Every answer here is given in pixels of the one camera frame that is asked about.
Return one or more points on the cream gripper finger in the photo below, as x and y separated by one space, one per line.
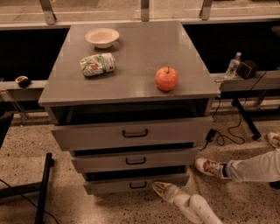
164 190

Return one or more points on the grey bottom drawer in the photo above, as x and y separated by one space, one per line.
134 180

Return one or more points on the grey drawer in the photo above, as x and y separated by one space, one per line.
134 160
134 180
129 134

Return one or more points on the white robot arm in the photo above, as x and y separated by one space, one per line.
194 207

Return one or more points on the grey middle drawer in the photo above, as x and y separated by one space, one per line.
134 160

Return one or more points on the grey top drawer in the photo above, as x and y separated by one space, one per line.
129 134

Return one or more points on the grey drawer cabinet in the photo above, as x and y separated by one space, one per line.
130 93

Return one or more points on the red white sneaker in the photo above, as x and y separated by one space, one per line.
274 139
211 168

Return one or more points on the light trouser leg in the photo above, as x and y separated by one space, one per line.
262 168

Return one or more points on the red apple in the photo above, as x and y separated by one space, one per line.
166 78

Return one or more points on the black metal stand left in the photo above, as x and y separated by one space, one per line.
40 187

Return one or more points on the clear plastic water bottle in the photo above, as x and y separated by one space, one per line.
233 65

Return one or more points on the crushed green white can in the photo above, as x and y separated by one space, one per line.
100 63

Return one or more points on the small black box speaker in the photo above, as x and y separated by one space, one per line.
247 69

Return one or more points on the grey bench right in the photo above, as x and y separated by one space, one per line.
261 81

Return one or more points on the white bowl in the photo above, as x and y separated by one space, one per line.
102 37

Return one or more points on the yellow black tape measure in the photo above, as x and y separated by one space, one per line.
23 81

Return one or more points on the black power adapter with cable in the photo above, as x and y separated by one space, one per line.
212 132

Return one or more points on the metal window frame rail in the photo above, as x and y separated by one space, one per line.
29 13

